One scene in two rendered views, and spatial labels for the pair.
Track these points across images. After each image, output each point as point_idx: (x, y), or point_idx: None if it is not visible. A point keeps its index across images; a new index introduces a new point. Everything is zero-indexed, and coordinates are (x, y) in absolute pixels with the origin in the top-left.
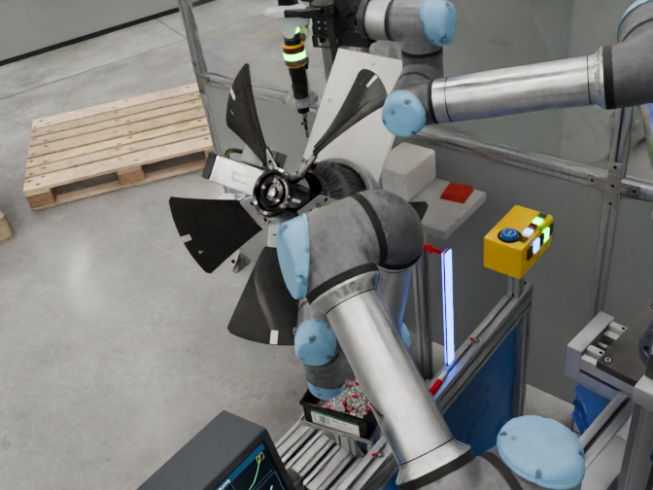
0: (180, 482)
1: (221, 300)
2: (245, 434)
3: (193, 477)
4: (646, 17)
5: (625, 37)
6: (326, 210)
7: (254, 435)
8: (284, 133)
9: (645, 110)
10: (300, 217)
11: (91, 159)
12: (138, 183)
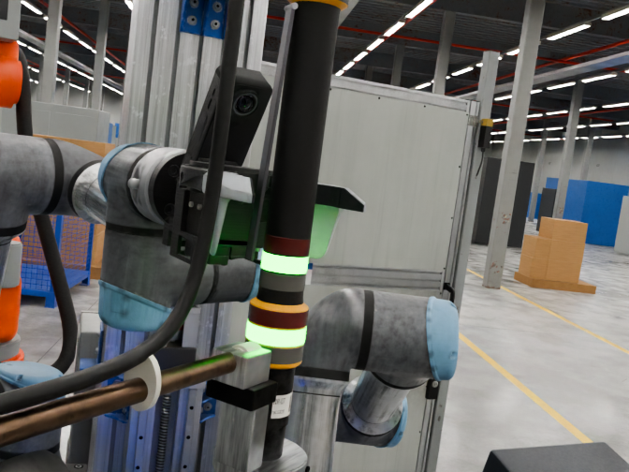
0: (571, 461)
1: None
2: (510, 456)
3: (559, 456)
4: (41, 140)
5: (57, 161)
6: (406, 296)
7: (503, 449)
8: None
9: (5, 253)
10: (433, 302)
11: None
12: None
